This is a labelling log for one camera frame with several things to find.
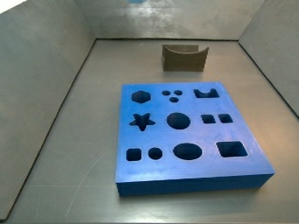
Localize blue foam shape board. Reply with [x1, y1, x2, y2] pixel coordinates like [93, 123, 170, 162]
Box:
[117, 82, 276, 196]

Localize light blue rectangular block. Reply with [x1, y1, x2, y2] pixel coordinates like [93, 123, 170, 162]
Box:
[127, 0, 146, 4]

